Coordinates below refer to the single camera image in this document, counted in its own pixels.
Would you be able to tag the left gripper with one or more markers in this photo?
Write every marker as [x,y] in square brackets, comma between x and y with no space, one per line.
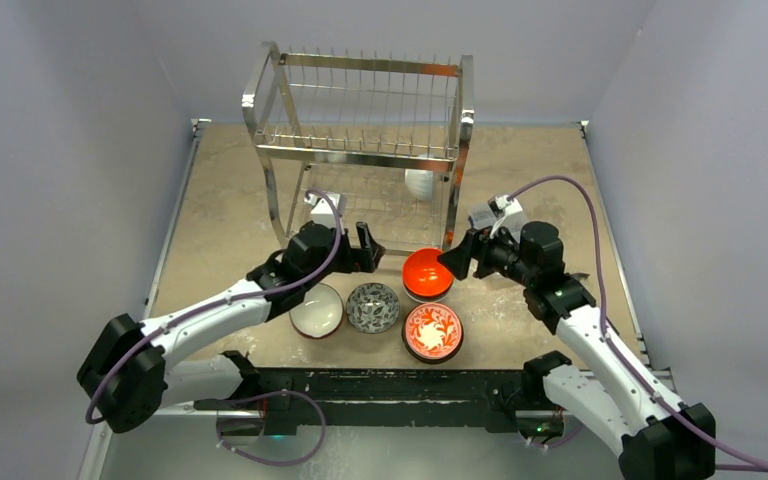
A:
[369,252]

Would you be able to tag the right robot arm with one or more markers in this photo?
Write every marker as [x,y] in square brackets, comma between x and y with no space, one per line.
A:
[651,430]

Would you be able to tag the steel two-tier dish rack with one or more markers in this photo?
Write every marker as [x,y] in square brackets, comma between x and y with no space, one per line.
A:
[351,123]

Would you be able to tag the clear plastic screw box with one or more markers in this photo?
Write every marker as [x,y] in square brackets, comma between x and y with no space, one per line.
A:
[480,216]

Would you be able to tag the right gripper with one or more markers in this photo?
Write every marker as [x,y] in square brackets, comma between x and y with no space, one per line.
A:
[479,246]

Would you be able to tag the white red-rimmed bowl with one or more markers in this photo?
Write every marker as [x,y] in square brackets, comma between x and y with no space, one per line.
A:
[320,314]

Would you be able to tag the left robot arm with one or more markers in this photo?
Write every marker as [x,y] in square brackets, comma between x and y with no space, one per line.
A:
[127,372]

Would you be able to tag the grey leaf pattern bowl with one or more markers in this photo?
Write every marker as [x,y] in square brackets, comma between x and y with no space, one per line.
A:
[373,308]

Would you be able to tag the red floral pattern bowl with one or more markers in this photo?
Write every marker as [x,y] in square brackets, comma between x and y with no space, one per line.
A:
[433,333]

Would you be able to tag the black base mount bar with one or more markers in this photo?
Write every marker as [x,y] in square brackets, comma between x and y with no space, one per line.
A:
[497,401]

